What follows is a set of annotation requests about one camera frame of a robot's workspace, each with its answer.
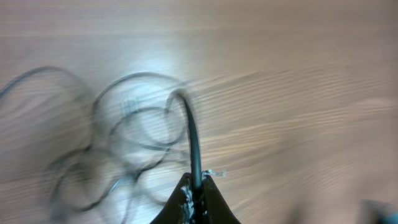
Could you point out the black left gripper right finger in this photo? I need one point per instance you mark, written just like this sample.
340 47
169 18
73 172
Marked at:
215 210

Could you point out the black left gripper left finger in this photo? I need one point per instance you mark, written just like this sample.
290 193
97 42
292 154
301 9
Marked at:
179 208

